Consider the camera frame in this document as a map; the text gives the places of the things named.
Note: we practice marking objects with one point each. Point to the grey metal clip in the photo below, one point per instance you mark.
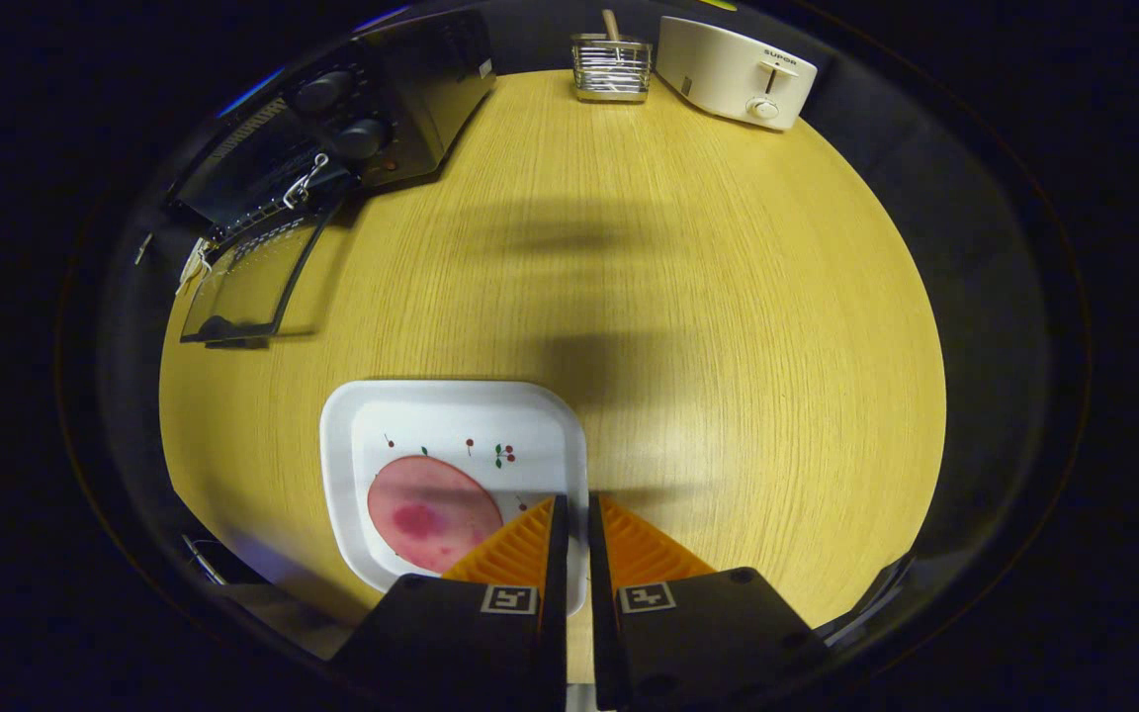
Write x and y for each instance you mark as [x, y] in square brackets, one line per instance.
[142, 249]

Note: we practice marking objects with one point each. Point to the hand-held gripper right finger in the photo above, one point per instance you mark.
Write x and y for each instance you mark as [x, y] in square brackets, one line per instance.
[597, 593]

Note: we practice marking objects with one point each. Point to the black toaster oven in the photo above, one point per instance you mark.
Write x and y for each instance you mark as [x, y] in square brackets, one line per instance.
[421, 89]

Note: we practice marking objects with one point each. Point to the toaster oven glass door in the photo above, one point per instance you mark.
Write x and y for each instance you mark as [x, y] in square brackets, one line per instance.
[219, 331]

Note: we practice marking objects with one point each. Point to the pink ham slice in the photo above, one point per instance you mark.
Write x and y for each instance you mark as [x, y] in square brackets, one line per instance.
[421, 514]

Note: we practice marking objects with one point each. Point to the white square plate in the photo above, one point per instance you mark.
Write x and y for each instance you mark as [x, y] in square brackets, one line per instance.
[451, 415]

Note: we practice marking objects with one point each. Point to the wooden stick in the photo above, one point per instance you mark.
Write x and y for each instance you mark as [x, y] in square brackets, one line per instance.
[611, 28]

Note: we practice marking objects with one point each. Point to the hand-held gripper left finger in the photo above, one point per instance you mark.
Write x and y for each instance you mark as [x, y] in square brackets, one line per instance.
[557, 593]

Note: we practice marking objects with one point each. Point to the white bread toaster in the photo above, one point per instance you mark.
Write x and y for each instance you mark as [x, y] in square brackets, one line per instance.
[728, 69]

